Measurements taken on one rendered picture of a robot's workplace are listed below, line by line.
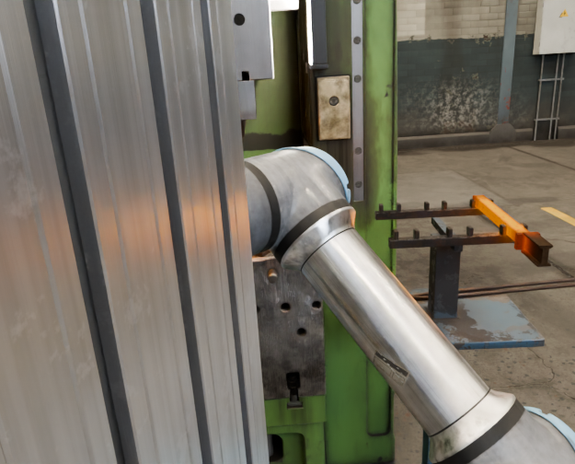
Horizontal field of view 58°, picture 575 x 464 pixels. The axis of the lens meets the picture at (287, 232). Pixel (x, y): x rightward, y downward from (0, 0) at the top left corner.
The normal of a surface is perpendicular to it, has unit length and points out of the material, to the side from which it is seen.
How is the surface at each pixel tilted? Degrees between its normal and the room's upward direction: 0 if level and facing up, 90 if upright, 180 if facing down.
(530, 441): 39
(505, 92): 90
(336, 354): 90
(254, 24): 90
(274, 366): 90
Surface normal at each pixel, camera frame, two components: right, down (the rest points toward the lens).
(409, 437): -0.06, -0.94
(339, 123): 0.06, 0.33
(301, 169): 0.41, -0.60
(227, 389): 0.98, 0.00
